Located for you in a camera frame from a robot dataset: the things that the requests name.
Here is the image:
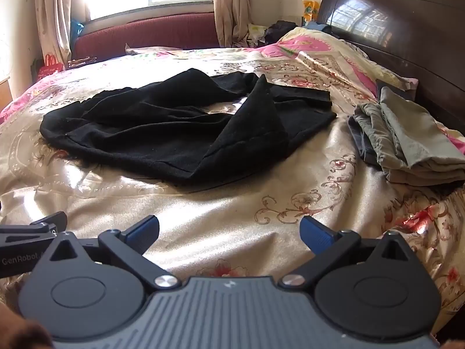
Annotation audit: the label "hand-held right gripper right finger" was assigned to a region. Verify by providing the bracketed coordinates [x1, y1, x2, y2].
[279, 215, 416, 293]

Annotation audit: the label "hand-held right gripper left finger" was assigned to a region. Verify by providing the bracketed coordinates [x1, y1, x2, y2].
[45, 215, 182, 292]

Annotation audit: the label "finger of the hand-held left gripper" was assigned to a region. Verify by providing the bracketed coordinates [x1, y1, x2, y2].
[31, 211, 68, 231]

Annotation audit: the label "black pants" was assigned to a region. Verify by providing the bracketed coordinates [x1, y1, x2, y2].
[39, 68, 337, 185]

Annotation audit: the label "brown fuzzy cloth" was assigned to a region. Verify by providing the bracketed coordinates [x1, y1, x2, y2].
[0, 303, 53, 349]

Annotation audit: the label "floral satin bedspread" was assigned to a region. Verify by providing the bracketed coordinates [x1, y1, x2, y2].
[0, 27, 465, 335]

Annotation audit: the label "grey folded garment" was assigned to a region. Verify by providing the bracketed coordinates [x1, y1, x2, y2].
[347, 114, 380, 164]

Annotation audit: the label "wooden cabinet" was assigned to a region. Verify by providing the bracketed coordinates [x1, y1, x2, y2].
[0, 76, 13, 111]

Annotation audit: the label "grey-green folded clothes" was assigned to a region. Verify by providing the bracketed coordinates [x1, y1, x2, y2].
[354, 86, 465, 186]

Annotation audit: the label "red bag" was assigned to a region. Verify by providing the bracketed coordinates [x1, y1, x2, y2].
[36, 54, 65, 79]

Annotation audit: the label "dark blue folded garment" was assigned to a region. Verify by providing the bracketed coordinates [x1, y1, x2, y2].
[376, 79, 416, 102]

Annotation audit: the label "blue bag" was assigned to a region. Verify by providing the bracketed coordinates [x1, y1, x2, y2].
[70, 18, 85, 44]

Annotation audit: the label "maroon padded bench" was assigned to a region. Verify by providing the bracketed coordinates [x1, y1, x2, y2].
[73, 12, 220, 60]

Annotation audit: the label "beige curtain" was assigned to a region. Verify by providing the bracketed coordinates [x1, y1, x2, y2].
[212, 0, 251, 48]
[34, 0, 91, 68]

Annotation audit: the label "dark clothes pile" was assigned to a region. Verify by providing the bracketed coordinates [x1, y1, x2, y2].
[264, 20, 302, 46]

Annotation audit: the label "light floral bag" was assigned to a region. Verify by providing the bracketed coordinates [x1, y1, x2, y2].
[247, 24, 269, 44]

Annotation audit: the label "dark wooden headboard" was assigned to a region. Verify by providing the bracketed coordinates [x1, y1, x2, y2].
[317, 0, 465, 135]

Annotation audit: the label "yellow packet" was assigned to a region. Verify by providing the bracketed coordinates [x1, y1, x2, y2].
[303, 0, 320, 26]

